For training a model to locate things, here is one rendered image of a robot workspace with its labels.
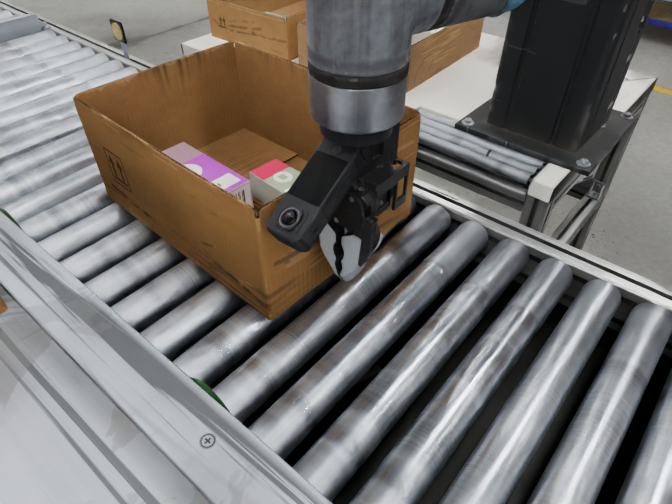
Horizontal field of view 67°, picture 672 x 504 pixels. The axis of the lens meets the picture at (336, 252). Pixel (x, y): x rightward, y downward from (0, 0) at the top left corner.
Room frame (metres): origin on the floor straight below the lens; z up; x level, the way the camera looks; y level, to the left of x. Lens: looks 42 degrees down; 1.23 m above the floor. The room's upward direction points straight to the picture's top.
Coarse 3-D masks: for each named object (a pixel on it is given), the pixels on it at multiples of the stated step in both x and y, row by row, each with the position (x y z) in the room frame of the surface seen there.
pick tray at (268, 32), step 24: (216, 0) 1.36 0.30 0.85; (240, 0) 1.48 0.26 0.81; (264, 0) 1.54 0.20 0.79; (288, 0) 1.62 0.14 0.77; (216, 24) 1.37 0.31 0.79; (240, 24) 1.31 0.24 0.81; (264, 24) 1.26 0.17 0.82; (288, 24) 1.22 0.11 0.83; (264, 48) 1.26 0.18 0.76; (288, 48) 1.22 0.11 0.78
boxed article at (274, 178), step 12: (264, 168) 0.67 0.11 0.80; (276, 168) 0.67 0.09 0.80; (288, 168) 0.67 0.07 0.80; (252, 180) 0.65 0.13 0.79; (264, 180) 0.63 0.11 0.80; (276, 180) 0.63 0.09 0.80; (288, 180) 0.63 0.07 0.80; (252, 192) 0.66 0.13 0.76; (264, 192) 0.63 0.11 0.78; (276, 192) 0.61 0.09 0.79
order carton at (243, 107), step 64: (192, 64) 0.81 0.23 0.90; (256, 64) 0.84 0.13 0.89; (128, 128) 0.71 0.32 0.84; (192, 128) 0.79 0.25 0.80; (256, 128) 0.85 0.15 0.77; (128, 192) 0.61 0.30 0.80; (192, 192) 0.48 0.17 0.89; (192, 256) 0.51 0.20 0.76; (256, 256) 0.41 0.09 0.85; (320, 256) 0.47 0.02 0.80
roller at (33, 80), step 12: (84, 60) 1.22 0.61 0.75; (96, 60) 1.24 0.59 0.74; (108, 60) 1.25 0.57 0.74; (48, 72) 1.15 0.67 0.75; (60, 72) 1.17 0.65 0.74; (72, 72) 1.18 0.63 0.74; (12, 84) 1.09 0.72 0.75; (24, 84) 1.10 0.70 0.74; (36, 84) 1.11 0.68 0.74; (0, 96) 1.05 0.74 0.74
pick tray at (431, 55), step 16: (304, 32) 1.17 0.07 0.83; (448, 32) 1.16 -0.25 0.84; (464, 32) 1.23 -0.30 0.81; (480, 32) 1.30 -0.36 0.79; (304, 48) 1.17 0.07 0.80; (416, 48) 1.06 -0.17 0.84; (432, 48) 1.11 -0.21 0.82; (448, 48) 1.17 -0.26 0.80; (464, 48) 1.24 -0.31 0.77; (304, 64) 1.17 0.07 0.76; (416, 64) 1.06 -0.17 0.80; (432, 64) 1.12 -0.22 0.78; (448, 64) 1.18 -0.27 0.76; (416, 80) 1.07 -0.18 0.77
